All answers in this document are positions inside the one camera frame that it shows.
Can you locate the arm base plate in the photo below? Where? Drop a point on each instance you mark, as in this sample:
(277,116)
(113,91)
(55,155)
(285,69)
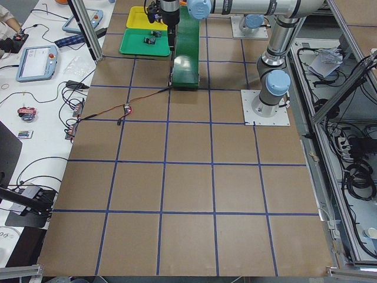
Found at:
(249,26)
(258,114)

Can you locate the green conveyor belt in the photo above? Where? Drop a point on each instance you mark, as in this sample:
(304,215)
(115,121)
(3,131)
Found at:
(185,72)

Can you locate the aluminium frame post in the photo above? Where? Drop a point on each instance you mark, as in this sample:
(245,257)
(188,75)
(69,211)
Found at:
(79,12)

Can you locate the green plastic tray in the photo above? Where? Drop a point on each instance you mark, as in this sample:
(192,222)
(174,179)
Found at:
(132,43)

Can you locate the yellow plastic tray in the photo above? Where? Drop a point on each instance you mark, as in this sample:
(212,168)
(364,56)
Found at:
(138,19)

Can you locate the blue plaid pouch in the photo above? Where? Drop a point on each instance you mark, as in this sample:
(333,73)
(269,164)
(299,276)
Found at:
(71,40)

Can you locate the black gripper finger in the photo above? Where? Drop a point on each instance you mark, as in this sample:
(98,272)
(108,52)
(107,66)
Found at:
(172,37)

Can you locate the small controller circuit board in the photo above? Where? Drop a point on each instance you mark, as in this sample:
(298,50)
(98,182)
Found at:
(127,109)

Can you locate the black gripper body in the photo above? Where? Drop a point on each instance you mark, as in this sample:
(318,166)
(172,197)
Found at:
(169,15)

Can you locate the black power adapter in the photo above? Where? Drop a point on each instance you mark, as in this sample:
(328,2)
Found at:
(74,85)

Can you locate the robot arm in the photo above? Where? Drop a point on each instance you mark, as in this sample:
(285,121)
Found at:
(285,19)

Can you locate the green push button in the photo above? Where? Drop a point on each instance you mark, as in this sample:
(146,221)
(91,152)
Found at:
(156,33)
(150,40)

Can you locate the teach pendant near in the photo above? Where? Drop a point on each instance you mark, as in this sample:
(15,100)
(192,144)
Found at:
(37,63)

